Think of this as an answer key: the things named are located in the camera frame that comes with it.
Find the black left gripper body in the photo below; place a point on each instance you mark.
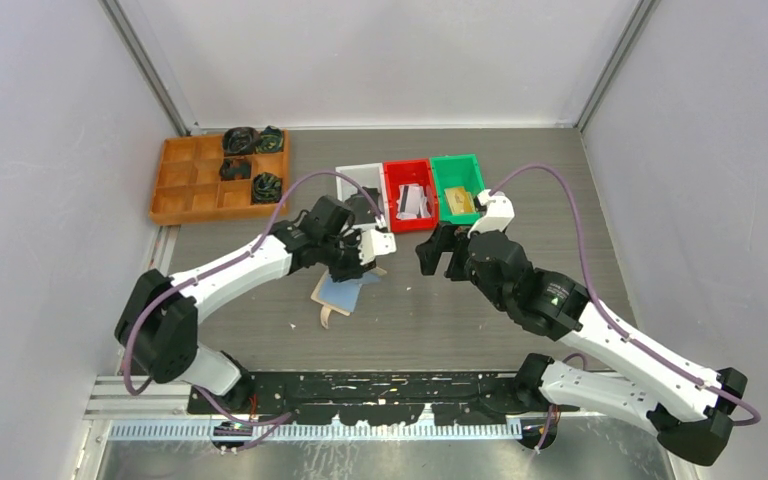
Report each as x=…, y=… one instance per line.
x=342, y=255

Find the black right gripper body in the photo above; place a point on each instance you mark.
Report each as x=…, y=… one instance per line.
x=454, y=238

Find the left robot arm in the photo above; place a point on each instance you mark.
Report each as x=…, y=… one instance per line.
x=159, y=326

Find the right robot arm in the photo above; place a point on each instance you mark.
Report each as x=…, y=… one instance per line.
x=686, y=406

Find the yellow card in green bin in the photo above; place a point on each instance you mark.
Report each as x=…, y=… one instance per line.
x=459, y=200

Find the cards in red bin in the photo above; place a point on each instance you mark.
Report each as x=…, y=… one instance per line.
x=414, y=202

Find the black leather wallet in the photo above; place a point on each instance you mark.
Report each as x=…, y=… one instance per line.
x=364, y=214

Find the green plastic bin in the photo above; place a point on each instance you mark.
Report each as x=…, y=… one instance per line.
x=458, y=180

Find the red plastic bin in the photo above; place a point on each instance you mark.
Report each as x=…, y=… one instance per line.
x=404, y=172

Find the white plastic bin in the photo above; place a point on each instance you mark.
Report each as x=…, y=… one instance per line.
x=366, y=175

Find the dark floral rolled tie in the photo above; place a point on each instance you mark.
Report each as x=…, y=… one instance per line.
x=267, y=188

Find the green floral rolled tie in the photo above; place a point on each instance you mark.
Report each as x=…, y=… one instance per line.
x=272, y=140

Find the small dark rolled tie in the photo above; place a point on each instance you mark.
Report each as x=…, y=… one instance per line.
x=235, y=168

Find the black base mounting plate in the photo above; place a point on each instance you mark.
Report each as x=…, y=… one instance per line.
x=465, y=398

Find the black rolled tie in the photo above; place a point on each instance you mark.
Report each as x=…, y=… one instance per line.
x=240, y=141

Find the orange wooden compartment tray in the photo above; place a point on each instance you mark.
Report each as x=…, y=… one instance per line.
x=188, y=188

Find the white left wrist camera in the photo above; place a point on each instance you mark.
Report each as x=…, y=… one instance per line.
x=375, y=243

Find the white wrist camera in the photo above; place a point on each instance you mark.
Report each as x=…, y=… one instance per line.
x=496, y=212
x=375, y=243

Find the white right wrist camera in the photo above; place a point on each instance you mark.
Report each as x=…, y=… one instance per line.
x=496, y=212

